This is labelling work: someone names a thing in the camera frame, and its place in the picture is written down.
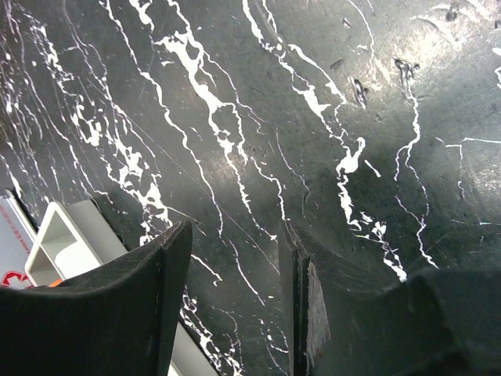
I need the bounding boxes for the grey plastic tray insert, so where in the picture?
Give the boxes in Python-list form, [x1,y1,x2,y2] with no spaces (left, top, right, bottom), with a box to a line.
[25,201,215,375]

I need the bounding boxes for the grey metal case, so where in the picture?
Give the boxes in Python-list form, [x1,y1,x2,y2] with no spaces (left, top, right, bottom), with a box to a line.
[0,190,36,290]

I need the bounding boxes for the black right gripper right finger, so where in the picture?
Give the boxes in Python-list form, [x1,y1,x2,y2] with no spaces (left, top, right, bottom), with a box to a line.
[278,222,500,375]

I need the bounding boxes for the brown medicine bottle orange cap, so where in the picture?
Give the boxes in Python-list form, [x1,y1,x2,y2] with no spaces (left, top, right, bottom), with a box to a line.
[49,279,63,287]

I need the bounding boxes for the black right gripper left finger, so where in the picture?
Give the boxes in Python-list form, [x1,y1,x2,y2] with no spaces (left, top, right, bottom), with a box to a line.
[1,222,193,375]

